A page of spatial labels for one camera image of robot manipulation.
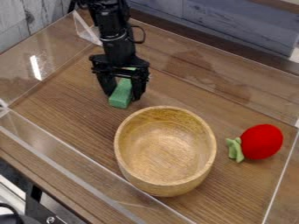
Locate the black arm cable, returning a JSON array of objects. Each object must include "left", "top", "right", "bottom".
[{"left": 129, "top": 25, "right": 146, "bottom": 46}]

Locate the black metal table leg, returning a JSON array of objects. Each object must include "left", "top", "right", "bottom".
[{"left": 24, "top": 185, "right": 68, "bottom": 224}]

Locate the green rectangular block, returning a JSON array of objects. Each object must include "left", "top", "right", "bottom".
[{"left": 108, "top": 77, "right": 132, "bottom": 109}]

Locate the clear acrylic corner bracket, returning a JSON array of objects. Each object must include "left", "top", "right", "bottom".
[{"left": 72, "top": 11, "right": 102, "bottom": 46}]

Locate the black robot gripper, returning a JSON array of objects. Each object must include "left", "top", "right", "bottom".
[{"left": 88, "top": 54, "right": 149, "bottom": 101}]

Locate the red plush strawberry toy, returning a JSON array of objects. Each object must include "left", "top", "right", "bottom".
[{"left": 225, "top": 124, "right": 284, "bottom": 163}]

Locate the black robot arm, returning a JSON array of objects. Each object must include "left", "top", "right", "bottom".
[{"left": 81, "top": 0, "right": 149, "bottom": 101}]

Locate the grey sofa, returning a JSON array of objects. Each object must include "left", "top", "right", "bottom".
[{"left": 126, "top": 0, "right": 299, "bottom": 57}]

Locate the brown wooden bowl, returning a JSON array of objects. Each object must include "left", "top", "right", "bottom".
[{"left": 113, "top": 106, "right": 217, "bottom": 197}]

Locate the clear acrylic front barrier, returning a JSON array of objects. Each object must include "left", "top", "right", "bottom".
[{"left": 0, "top": 106, "right": 194, "bottom": 224}]

